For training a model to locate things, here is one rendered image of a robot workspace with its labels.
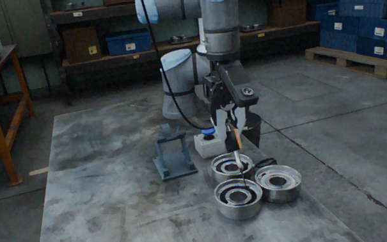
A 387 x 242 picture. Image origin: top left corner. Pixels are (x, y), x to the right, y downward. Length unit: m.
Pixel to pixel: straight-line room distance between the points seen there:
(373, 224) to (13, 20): 3.92
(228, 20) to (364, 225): 1.56
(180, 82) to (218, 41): 0.54
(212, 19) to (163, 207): 0.43
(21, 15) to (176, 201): 3.81
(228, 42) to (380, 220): 1.59
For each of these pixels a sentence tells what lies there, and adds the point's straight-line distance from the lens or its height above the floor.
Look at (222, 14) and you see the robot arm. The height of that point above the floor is 1.21.
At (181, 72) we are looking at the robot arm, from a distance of 1.24.
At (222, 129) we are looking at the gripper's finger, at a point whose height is 0.96.
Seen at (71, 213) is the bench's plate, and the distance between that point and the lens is 0.90.
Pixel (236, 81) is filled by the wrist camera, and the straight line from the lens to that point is 0.72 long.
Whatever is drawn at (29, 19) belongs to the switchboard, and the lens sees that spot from 4.46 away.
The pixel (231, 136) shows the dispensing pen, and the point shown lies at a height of 0.94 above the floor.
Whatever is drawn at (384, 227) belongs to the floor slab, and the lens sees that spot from 2.10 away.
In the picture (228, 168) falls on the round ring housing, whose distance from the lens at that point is 0.92.
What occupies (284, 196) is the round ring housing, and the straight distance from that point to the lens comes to 0.81.
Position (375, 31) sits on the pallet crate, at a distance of 4.51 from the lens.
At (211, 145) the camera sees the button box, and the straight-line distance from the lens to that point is 0.99.
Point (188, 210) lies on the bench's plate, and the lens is 0.82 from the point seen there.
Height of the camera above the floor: 1.30
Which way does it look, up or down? 24 degrees down
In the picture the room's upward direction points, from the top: 7 degrees counter-clockwise
